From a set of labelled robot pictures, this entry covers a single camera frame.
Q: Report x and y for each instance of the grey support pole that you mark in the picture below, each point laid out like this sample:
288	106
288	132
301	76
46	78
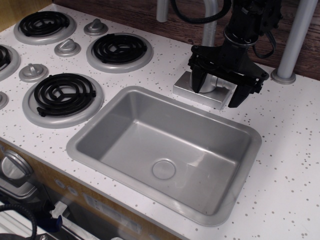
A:
284	74
162	10

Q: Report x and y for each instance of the grey rectangular sink basin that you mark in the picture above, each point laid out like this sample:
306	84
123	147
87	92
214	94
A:
212	155

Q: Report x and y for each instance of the silver faucet lever handle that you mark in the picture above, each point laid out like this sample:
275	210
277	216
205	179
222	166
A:
216	82

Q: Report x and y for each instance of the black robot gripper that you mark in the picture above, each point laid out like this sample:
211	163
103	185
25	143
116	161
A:
230	62

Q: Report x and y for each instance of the left edge stove burner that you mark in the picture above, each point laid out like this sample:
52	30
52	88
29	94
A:
9	61

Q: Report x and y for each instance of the silver stove knob left edge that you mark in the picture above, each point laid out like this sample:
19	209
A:
3	100

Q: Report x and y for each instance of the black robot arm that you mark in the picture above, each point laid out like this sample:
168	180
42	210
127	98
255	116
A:
250	19

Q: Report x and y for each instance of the silver stove knob middle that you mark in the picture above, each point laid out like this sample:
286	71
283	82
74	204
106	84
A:
67	48

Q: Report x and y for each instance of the back right stove burner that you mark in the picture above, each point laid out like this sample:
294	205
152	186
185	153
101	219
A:
119	53

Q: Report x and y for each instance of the round sink drain plug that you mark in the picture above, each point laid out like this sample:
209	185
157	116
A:
163	170

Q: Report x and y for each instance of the silver stove knob lower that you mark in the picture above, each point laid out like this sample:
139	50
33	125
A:
33	72

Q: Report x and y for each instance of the silver faucet with square base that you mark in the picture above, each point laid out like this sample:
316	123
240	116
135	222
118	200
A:
200	87

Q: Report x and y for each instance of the front right stove burner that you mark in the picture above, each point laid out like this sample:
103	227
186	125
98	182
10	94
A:
62	100

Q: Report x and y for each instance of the silver round oven dial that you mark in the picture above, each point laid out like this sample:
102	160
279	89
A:
14	169

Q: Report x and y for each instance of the grey right support pole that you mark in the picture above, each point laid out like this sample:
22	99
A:
284	74

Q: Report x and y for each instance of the grey left support pole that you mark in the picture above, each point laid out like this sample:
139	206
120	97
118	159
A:
162	10

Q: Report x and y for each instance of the silver stove knob top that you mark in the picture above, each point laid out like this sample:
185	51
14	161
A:
95	28

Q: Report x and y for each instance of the back left stove burner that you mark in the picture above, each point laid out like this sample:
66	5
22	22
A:
44	28

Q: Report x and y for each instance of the silver stove knob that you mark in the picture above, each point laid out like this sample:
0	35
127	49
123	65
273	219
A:
33	72
95	28
67	48

